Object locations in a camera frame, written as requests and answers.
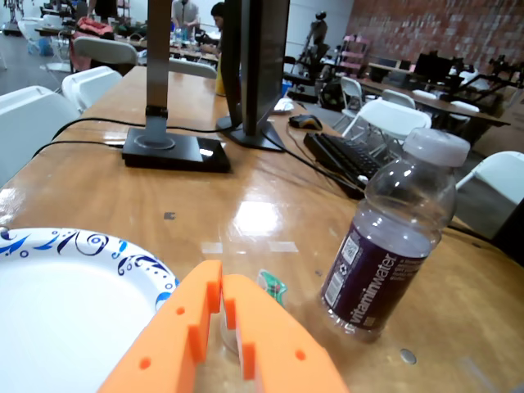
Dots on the blue plastic bin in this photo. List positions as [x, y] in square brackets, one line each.
[286, 88]

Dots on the purple label vitaminwater bottle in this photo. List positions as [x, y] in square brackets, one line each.
[380, 254]

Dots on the white paper plate blue pattern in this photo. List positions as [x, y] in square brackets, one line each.
[61, 307]

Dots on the black keyboard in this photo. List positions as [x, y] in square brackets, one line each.
[344, 157]

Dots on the green tape dispenser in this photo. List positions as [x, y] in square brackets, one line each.
[272, 282]

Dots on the grey folding chair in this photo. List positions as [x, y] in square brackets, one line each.
[106, 49]

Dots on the black computer mouse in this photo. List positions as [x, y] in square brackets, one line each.
[305, 121]

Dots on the plate with white napkin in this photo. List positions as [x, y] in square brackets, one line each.
[283, 105]

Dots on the black computer monitor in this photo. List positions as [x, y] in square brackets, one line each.
[258, 61]

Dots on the pink shelf cart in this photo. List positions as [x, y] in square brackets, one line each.
[354, 49]

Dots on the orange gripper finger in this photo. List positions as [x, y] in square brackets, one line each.
[278, 348]
[172, 327]

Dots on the red jacket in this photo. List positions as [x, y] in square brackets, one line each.
[94, 25]

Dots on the white folding chair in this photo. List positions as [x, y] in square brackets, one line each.
[499, 176]
[389, 116]
[192, 67]
[90, 84]
[28, 123]

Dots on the yellow drink can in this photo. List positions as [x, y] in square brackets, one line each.
[221, 78]

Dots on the brown folding table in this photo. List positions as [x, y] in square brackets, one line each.
[450, 106]

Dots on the seated person grey shirt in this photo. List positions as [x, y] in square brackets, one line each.
[218, 20]

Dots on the standing person grey shirt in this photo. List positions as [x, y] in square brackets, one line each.
[185, 12]

